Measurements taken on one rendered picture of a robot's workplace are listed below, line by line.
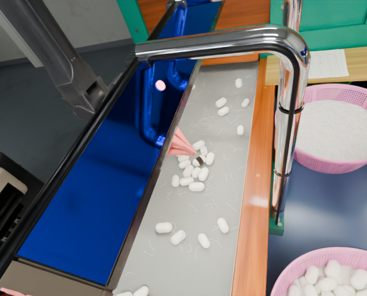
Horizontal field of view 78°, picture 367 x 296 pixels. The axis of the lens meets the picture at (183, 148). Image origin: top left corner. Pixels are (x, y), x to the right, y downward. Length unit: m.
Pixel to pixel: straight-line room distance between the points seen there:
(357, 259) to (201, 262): 0.27
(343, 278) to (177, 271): 0.29
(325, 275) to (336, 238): 0.11
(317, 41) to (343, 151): 0.38
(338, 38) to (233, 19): 0.32
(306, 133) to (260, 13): 0.40
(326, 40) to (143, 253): 0.79
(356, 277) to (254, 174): 0.24
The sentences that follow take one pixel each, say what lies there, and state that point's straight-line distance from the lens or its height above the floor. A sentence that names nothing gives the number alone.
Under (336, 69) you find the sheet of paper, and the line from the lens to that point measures 0.80.
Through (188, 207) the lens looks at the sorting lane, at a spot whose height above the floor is 0.74.
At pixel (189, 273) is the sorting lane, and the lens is 0.50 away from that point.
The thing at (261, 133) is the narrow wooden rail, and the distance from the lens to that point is 0.61.
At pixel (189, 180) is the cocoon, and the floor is 0.76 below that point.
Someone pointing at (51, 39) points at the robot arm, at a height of 1.11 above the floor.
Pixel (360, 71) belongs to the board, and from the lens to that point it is 0.80.
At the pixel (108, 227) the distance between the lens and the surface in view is 0.19.
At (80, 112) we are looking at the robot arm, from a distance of 0.50.
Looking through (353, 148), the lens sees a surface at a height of 0.73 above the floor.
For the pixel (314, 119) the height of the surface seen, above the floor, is 0.73.
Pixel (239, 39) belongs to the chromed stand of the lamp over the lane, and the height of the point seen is 1.12.
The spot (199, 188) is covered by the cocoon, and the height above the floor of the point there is 0.76.
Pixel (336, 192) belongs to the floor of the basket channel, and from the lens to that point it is 0.65.
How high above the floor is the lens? 1.22
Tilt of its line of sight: 47 degrees down
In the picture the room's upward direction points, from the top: 22 degrees counter-clockwise
